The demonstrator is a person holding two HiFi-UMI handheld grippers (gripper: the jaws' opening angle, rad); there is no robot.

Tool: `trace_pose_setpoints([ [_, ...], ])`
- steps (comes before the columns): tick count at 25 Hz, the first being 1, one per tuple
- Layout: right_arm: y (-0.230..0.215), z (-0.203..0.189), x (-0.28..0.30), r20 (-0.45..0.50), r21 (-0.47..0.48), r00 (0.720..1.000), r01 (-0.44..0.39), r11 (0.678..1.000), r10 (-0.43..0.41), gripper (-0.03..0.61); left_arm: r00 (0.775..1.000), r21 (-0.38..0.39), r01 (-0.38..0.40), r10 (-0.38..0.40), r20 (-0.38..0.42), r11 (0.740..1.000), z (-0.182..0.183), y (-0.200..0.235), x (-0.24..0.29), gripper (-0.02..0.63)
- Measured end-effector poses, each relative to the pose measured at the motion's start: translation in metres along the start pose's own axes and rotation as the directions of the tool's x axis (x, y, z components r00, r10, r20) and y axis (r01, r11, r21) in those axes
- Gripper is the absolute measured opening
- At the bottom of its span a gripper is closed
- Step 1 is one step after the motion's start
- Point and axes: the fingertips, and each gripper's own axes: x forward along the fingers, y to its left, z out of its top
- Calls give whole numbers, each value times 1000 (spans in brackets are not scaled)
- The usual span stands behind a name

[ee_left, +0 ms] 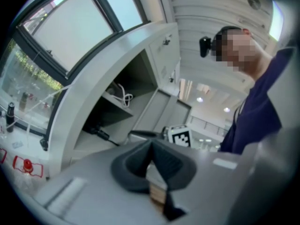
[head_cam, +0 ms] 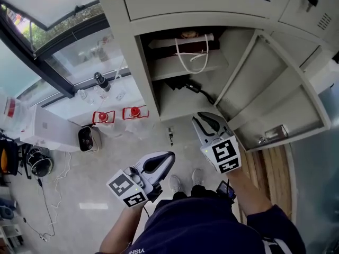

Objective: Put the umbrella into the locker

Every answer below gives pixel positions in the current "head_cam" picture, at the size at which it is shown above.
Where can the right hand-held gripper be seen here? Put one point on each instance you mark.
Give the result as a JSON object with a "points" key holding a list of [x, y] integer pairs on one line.
{"points": [[225, 155]]}

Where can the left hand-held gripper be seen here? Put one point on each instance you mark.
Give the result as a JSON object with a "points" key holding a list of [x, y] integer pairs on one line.
{"points": [[127, 189]]}

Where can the black object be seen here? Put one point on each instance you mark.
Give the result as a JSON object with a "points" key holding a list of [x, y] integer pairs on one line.
{"points": [[196, 89]]}

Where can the grey metal locker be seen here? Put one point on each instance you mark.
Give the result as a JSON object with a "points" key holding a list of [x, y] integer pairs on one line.
{"points": [[251, 70]]}

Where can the person's left forearm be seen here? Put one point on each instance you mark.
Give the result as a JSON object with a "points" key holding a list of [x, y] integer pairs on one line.
{"points": [[121, 229]]}

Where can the person's right forearm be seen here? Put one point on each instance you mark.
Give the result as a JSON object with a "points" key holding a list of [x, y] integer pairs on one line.
{"points": [[249, 194]]}

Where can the black keys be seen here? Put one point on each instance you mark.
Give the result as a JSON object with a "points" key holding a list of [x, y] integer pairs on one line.
{"points": [[170, 136]]}

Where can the person's left grey shoe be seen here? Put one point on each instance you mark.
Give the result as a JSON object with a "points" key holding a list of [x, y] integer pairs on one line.
{"points": [[175, 183]]}

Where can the person's grey shoe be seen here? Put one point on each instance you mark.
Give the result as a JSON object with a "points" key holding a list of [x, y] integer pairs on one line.
{"points": [[197, 176], [175, 183]]}

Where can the person's right grey shoe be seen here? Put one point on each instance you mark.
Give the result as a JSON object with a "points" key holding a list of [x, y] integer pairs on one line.
{"points": [[197, 176]]}

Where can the person's black trousers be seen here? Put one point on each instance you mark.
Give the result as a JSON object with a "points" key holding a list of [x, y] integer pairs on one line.
{"points": [[201, 192]]}

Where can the clear red-capped water bottle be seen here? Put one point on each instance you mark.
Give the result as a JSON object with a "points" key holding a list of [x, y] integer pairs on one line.
{"points": [[102, 118], [135, 115]]}

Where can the black waist-worn device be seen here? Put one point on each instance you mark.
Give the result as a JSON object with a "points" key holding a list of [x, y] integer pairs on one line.
{"points": [[225, 190]]}

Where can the person's navy shirt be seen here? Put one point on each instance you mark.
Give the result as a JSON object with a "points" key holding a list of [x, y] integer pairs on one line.
{"points": [[201, 229]]}

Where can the white appliance with black face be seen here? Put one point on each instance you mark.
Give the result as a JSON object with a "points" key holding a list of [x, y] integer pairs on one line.
{"points": [[88, 140]]}

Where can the small clear packet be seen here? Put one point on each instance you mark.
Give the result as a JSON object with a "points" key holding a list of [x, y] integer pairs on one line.
{"points": [[120, 96]]}

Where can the small clear glass bottle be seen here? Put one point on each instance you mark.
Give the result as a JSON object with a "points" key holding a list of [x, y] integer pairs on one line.
{"points": [[86, 97]]}

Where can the black drinking bottle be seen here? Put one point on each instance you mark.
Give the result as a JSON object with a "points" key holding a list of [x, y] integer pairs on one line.
{"points": [[102, 82]]}

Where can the white cardboard box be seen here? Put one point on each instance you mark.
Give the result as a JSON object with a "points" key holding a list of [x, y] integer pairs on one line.
{"points": [[50, 128]]}

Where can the black round helmet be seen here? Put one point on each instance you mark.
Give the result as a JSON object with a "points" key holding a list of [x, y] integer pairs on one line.
{"points": [[41, 163]]}

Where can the black and orange chair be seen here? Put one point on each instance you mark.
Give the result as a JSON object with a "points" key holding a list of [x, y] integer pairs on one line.
{"points": [[8, 157]]}

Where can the large clear red-labelled water bottle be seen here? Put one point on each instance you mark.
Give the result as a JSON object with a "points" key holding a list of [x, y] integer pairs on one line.
{"points": [[12, 110]]}

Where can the black window frame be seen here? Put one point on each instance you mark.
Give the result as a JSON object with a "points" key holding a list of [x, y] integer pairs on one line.
{"points": [[66, 87]]}

